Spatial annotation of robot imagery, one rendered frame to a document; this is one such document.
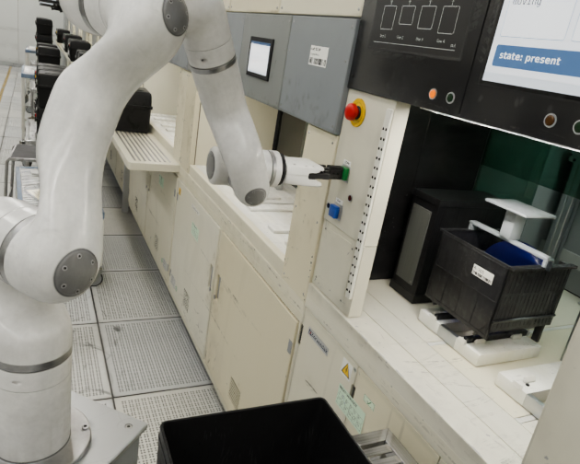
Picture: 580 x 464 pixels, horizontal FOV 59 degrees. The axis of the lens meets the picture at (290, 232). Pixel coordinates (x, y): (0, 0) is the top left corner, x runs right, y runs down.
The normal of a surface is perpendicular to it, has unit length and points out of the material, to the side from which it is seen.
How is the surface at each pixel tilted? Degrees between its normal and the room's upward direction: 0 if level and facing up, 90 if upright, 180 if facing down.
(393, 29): 90
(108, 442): 0
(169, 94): 90
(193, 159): 90
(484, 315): 90
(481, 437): 0
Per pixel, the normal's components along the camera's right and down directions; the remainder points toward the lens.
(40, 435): 0.58, 0.36
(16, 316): 0.33, -0.64
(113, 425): 0.16, -0.93
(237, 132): 0.14, -0.07
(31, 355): 0.40, 0.35
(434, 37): -0.90, 0.00
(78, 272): 0.84, 0.18
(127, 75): 0.53, 0.73
